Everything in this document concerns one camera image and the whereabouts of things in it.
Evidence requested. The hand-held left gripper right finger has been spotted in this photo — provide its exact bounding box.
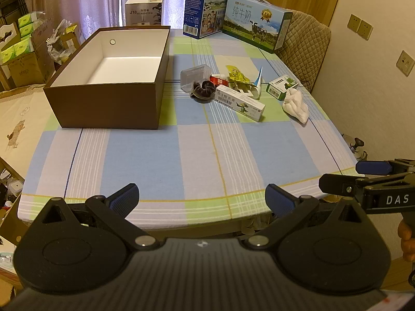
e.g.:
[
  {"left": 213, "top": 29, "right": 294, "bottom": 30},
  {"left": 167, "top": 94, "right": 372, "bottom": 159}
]
[{"left": 245, "top": 183, "right": 368, "bottom": 251}]

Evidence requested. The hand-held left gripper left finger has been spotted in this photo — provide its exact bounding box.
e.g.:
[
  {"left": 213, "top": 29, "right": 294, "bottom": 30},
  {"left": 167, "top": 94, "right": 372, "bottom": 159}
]
[{"left": 40, "top": 183, "right": 160, "bottom": 251}]

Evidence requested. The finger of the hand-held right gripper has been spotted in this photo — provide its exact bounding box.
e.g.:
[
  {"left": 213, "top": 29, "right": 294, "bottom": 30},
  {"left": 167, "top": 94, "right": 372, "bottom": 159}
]
[
  {"left": 319, "top": 173, "right": 361, "bottom": 199},
  {"left": 356, "top": 158, "right": 415, "bottom": 177}
]

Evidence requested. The white sock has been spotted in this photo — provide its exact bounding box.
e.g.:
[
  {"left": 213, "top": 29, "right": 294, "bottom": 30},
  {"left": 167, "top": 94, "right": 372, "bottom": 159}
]
[{"left": 282, "top": 88, "right": 310, "bottom": 124}]

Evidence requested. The brown cardboard box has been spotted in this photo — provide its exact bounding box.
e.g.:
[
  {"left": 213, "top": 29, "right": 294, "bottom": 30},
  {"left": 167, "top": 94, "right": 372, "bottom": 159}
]
[{"left": 43, "top": 25, "right": 171, "bottom": 131}]

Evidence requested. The long white ointment box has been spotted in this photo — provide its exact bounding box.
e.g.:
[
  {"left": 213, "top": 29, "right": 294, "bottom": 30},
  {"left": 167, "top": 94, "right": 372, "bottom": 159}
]
[{"left": 214, "top": 86, "right": 266, "bottom": 123}]

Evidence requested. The green white medicine box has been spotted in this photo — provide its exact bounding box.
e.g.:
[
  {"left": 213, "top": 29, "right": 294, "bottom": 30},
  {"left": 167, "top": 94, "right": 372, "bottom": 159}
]
[{"left": 266, "top": 76, "right": 299, "bottom": 100}]

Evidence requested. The white cream tube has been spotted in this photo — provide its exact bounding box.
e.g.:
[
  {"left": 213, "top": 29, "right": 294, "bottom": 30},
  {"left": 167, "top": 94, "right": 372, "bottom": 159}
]
[{"left": 250, "top": 66, "right": 265, "bottom": 99}]

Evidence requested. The black hair scrunchie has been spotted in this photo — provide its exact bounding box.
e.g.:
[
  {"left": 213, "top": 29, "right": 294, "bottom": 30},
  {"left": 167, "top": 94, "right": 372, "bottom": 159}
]
[{"left": 190, "top": 79, "right": 216, "bottom": 103}]

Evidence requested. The yellow snack packet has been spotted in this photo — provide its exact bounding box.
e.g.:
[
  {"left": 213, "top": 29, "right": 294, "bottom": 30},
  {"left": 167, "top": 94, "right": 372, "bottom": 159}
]
[{"left": 225, "top": 65, "right": 251, "bottom": 83}]

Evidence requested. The red snack packet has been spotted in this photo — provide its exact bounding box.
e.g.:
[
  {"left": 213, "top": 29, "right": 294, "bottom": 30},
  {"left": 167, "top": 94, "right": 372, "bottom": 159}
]
[{"left": 209, "top": 74, "right": 231, "bottom": 86}]

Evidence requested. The clear plastic container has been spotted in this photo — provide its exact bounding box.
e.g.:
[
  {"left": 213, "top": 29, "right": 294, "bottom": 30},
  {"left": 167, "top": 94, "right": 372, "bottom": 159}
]
[{"left": 180, "top": 65, "right": 213, "bottom": 93}]

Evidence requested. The person's right hand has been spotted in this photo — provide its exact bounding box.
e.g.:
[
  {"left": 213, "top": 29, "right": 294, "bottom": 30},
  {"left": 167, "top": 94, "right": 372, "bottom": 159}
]
[{"left": 398, "top": 221, "right": 415, "bottom": 262}]

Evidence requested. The beige quilted chair cover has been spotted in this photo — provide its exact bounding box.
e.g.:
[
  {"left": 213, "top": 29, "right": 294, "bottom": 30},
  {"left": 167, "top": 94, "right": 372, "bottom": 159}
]
[{"left": 279, "top": 10, "right": 332, "bottom": 93}]

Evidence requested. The large cardboard box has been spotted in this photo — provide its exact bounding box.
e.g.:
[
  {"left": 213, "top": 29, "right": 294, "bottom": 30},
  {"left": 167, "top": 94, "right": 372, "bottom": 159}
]
[{"left": 0, "top": 18, "right": 56, "bottom": 86}]

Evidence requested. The small open cardboard box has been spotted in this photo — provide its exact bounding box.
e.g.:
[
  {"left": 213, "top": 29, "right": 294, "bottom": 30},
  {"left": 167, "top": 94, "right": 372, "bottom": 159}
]
[{"left": 60, "top": 23, "right": 80, "bottom": 55}]

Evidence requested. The green milk carton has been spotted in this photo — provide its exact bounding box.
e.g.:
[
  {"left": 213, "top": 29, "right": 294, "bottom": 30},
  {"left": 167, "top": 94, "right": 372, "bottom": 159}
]
[{"left": 222, "top": 0, "right": 293, "bottom": 54}]

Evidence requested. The white humidifier box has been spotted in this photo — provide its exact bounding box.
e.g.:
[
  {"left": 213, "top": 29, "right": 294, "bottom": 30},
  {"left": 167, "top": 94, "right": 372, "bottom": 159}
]
[{"left": 125, "top": 0, "right": 165, "bottom": 26}]

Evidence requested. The stack of green tissue packs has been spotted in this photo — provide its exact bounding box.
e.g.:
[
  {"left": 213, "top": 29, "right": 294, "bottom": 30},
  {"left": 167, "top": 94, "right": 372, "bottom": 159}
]
[{"left": 0, "top": 13, "right": 36, "bottom": 65}]

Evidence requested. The white carved wooden panel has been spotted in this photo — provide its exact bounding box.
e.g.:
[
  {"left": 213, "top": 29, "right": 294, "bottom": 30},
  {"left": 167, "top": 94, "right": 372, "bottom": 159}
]
[{"left": 0, "top": 23, "right": 20, "bottom": 47}]

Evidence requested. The blue milk carton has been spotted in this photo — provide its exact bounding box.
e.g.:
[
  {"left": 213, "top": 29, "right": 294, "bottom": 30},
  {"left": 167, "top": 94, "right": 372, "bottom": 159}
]
[{"left": 182, "top": 0, "right": 235, "bottom": 39}]

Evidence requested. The gold wall socket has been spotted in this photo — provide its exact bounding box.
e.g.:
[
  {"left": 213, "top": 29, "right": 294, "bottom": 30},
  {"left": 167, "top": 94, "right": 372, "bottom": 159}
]
[
  {"left": 358, "top": 19, "right": 373, "bottom": 40},
  {"left": 397, "top": 50, "right": 415, "bottom": 76},
  {"left": 348, "top": 14, "right": 361, "bottom": 34}
]

